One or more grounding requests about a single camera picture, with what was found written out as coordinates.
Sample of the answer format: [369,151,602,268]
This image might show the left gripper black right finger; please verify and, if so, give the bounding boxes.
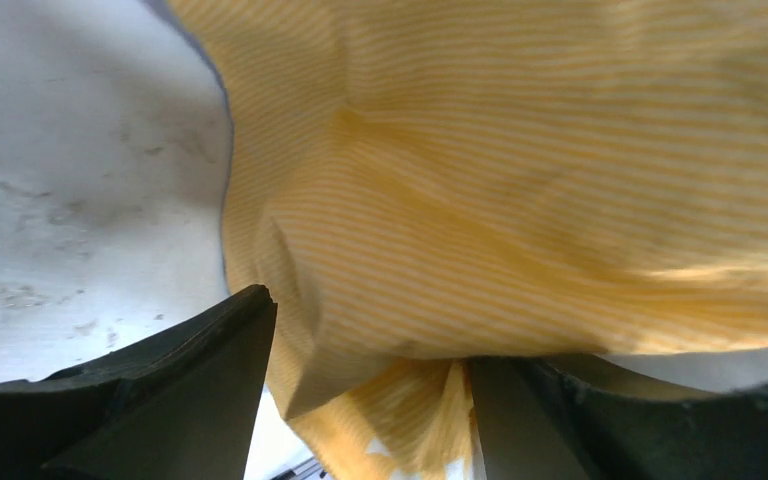
[468,355,768,479]

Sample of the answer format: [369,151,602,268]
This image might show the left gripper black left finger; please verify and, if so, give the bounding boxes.
[0,285,277,479]

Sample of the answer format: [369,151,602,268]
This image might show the yellow and blue pillowcase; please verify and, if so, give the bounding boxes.
[170,1,768,479]

